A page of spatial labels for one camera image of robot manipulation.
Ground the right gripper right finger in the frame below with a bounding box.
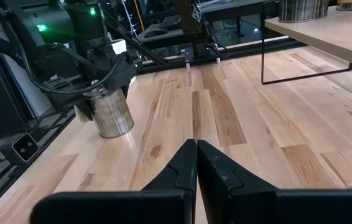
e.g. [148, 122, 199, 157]
[197, 139, 352, 224]

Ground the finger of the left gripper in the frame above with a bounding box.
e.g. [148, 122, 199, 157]
[75, 98, 95, 123]
[120, 79, 133, 99]

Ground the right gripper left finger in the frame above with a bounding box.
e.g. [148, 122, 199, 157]
[29, 139, 198, 224]

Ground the black computer mouse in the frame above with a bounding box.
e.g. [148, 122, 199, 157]
[144, 24, 173, 39]

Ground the wooden shelf with black legs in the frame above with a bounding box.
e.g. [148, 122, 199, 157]
[260, 0, 352, 85]

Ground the small black camera box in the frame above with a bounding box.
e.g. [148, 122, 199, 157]
[0, 133, 42, 165]

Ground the black metal rig frame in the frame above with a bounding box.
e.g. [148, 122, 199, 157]
[134, 0, 307, 75]

